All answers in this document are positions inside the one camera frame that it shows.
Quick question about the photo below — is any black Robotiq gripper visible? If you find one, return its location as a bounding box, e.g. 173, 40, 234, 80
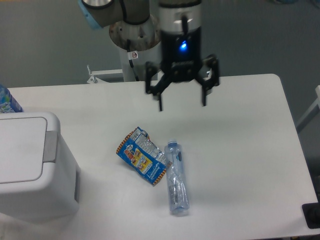
145, 27, 220, 112

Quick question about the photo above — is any white trash can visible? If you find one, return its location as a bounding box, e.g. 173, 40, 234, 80
0, 112, 81, 221

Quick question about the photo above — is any blue snack wrapper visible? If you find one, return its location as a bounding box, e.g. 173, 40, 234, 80
116, 127, 168, 186

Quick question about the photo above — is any clear plastic water bottle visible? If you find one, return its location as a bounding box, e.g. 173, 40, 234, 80
164, 139, 190, 215

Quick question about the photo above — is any blue labelled bottle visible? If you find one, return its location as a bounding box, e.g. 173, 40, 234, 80
0, 85, 24, 114

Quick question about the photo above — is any black clamp at table edge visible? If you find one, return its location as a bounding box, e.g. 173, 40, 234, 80
302, 202, 320, 229

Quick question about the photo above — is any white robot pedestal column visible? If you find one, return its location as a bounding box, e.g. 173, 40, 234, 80
108, 14, 162, 83

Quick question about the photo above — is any white pedestal base frame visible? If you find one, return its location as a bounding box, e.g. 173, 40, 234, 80
86, 64, 161, 85

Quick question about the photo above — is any white frame at right edge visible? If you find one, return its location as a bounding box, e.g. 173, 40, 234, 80
295, 85, 320, 134

